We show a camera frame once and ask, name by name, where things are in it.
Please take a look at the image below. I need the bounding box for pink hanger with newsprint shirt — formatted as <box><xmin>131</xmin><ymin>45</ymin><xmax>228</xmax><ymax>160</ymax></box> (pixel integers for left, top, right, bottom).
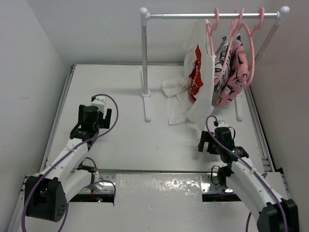
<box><xmin>214</xmin><ymin>16</ymin><xmax>242</xmax><ymax>85</ymax></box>

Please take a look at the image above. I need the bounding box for white t shirt red print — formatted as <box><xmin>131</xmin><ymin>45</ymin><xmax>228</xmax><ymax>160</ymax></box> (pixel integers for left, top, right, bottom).
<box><xmin>162</xmin><ymin>19</ymin><xmax>216</xmax><ymax>130</ymax></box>

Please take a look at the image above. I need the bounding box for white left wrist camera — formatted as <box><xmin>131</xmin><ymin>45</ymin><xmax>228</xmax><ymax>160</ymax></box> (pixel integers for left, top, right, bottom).
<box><xmin>91</xmin><ymin>96</ymin><xmax>106</xmax><ymax>113</ymax></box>

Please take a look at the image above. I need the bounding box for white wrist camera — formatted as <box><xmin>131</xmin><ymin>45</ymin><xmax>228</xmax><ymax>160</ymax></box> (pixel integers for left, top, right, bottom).
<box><xmin>213</xmin><ymin>120</ymin><xmax>229</xmax><ymax>128</ymax></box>
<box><xmin>91</xmin><ymin>96</ymin><xmax>106</xmax><ymax>113</ymax></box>

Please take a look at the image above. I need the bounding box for pink plastic hanger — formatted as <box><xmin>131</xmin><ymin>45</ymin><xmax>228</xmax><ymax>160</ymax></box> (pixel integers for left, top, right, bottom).
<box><xmin>205</xmin><ymin>7</ymin><xmax>220</xmax><ymax>58</ymax></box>

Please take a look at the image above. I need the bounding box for pink navy patterned shirt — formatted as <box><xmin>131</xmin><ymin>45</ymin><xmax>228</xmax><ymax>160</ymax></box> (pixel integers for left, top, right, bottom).
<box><xmin>218</xmin><ymin>34</ymin><xmax>249</xmax><ymax>106</ymax></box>

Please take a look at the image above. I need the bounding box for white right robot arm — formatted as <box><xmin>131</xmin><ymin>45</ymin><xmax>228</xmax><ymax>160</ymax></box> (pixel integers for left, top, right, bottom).
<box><xmin>198</xmin><ymin>127</ymin><xmax>299</xmax><ymax>232</ymax></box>

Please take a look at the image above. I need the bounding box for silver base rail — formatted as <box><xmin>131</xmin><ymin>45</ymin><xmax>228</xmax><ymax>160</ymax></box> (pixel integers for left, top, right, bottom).
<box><xmin>92</xmin><ymin>171</ymin><xmax>236</xmax><ymax>199</ymax></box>

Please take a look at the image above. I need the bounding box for black white newsprint shirt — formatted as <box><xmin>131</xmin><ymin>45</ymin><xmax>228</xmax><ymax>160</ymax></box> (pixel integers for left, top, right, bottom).
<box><xmin>212</xmin><ymin>36</ymin><xmax>233</xmax><ymax>106</ymax></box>

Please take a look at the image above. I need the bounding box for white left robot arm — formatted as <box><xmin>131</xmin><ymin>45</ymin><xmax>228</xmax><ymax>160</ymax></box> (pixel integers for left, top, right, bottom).
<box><xmin>22</xmin><ymin>104</ymin><xmax>112</xmax><ymax>222</ymax></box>

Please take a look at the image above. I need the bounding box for white silver clothes rack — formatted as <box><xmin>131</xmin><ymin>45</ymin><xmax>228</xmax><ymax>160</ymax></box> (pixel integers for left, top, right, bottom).
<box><xmin>140</xmin><ymin>6</ymin><xmax>290</xmax><ymax>122</ymax></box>

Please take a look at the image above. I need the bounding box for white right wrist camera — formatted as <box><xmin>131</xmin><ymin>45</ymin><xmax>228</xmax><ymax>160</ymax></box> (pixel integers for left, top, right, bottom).
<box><xmin>213</xmin><ymin>120</ymin><xmax>229</xmax><ymax>128</ymax></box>

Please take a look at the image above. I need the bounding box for empty pink hanger right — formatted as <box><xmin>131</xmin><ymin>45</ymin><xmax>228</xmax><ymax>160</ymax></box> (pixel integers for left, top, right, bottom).
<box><xmin>238</xmin><ymin>7</ymin><xmax>265</xmax><ymax>88</ymax></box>

